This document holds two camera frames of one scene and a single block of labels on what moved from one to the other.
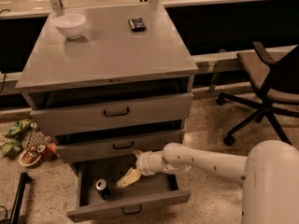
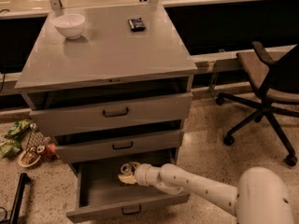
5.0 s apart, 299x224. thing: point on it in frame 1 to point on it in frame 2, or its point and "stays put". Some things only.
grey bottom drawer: x=98 y=194 stays put
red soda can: x=49 y=151 stays put
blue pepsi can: x=102 y=187 to x=125 y=169
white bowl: x=70 y=25 stays put
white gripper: x=146 y=164 to x=142 y=175
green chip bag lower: x=10 y=147 stays put
